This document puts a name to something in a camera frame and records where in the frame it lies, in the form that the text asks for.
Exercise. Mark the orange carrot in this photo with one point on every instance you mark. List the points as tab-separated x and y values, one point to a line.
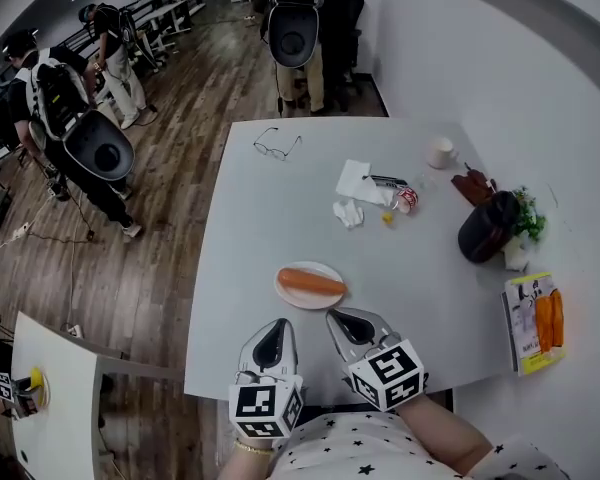
310	280

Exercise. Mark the person's left forearm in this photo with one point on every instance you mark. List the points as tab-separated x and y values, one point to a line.
245	465

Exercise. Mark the crumpled white tissue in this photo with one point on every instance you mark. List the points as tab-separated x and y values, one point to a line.
348	213

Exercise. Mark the yellow fruit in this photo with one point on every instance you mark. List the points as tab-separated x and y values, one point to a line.
36	377

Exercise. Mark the small white table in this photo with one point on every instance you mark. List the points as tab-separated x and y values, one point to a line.
60	418

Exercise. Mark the flat white napkin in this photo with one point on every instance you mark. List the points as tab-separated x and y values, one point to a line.
355	180

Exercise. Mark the white star print shirt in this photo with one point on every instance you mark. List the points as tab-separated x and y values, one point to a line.
350	443

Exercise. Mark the yellow-edged book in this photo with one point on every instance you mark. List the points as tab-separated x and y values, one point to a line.
522	318

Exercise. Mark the thin-framed eyeglasses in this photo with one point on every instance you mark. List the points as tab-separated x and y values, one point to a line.
278	149

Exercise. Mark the potted green plant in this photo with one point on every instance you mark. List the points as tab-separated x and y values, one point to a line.
530	215

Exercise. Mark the black marker pen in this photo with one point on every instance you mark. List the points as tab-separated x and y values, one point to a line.
387	181

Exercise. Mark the brown leather pouch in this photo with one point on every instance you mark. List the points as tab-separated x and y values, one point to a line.
472	185

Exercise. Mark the small yellow item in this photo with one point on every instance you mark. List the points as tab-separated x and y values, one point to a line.
389	218

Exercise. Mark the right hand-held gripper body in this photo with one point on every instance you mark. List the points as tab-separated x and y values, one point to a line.
387	373

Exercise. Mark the black pouch bag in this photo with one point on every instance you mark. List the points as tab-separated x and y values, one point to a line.
487	228

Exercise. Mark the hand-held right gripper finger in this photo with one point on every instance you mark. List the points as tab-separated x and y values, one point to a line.
380	325
341	340

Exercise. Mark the clear plastic lid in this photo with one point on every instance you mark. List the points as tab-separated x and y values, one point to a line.
422	183

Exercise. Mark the white power strip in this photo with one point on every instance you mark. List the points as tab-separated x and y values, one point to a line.
21	230
75	330

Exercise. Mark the white office desk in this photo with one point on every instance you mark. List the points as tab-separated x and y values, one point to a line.
162	15

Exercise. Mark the orange packet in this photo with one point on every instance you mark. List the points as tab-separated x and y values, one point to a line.
550	318

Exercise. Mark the white mug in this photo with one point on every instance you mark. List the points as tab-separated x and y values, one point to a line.
440	152

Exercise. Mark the person's right forearm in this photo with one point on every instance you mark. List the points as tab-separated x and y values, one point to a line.
445	438

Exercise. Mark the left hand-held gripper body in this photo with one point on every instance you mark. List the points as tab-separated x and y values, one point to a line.
260	403

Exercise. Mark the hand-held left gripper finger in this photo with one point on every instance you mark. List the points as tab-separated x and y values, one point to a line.
291	350
247	350

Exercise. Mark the red drink can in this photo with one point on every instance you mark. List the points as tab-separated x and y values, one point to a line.
407	199

